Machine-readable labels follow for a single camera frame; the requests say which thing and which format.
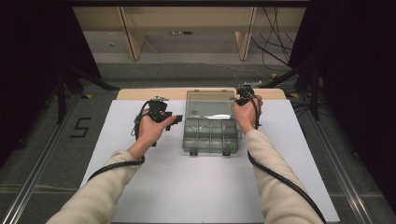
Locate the translucent grey compartment box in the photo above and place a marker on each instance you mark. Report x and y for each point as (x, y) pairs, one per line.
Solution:
(211, 137)

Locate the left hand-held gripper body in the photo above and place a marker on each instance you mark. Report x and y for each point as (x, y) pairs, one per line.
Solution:
(158, 109)

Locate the metal floor rail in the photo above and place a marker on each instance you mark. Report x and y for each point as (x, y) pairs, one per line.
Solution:
(339, 168)
(37, 174)

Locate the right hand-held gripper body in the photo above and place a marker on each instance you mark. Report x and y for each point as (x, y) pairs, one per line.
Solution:
(246, 92)

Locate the person's left hand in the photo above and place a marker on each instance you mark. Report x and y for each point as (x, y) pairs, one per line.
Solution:
(149, 133)

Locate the black curtain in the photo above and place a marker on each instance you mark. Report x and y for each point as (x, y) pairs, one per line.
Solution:
(358, 77)
(34, 62)

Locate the white board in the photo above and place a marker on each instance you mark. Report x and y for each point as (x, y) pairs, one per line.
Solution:
(199, 186)

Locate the black metal stand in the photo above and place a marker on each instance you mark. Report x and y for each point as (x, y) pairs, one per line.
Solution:
(62, 93)
(314, 93)

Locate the person's right hand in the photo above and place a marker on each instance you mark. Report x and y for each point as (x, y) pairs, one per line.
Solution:
(247, 115)

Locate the light wooden desk frame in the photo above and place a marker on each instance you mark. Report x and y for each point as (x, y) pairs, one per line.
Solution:
(193, 18)

